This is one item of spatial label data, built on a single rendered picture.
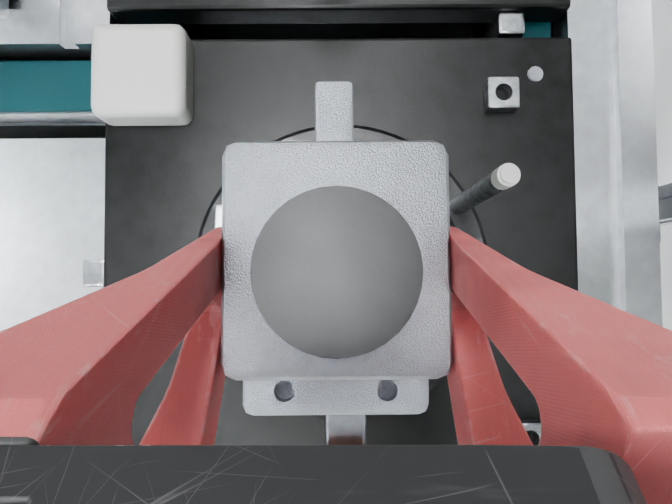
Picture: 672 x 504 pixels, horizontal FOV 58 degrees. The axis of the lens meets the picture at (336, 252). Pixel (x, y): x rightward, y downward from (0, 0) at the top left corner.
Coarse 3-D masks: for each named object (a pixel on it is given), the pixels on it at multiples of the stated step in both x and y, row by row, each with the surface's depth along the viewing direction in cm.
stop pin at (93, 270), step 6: (84, 264) 31; (90, 264) 31; (96, 264) 31; (102, 264) 31; (84, 270) 31; (90, 270) 31; (96, 270) 31; (102, 270) 31; (84, 276) 31; (90, 276) 31; (96, 276) 31; (102, 276) 31; (84, 282) 31; (90, 282) 31; (96, 282) 31; (102, 282) 31
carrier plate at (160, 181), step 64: (256, 64) 31; (320, 64) 31; (384, 64) 31; (448, 64) 31; (512, 64) 31; (128, 128) 31; (192, 128) 31; (256, 128) 31; (384, 128) 31; (448, 128) 31; (512, 128) 31; (128, 192) 31; (192, 192) 31; (512, 192) 31; (128, 256) 30; (512, 256) 31; (576, 256) 31; (512, 384) 30
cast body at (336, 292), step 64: (320, 128) 16; (256, 192) 11; (320, 192) 11; (384, 192) 11; (448, 192) 12; (256, 256) 10; (320, 256) 10; (384, 256) 10; (448, 256) 12; (256, 320) 11; (320, 320) 10; (384, 320) 10; (448, 320) 11; (256, 384) 14; (320, 384) 14; (384, 384) 15
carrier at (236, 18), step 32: (128, 0) 31; (160, 0) 31; (192, 0) 31; (224, 0) 31; (256, 0) 31; (288, 0) 31; (320, 0) 31; (352, 0) 31; (384, 0) 31; (416, 0) 31; (448, 0) 31; (480, 0) 31; (512, 0) 31; (544, 0) 31
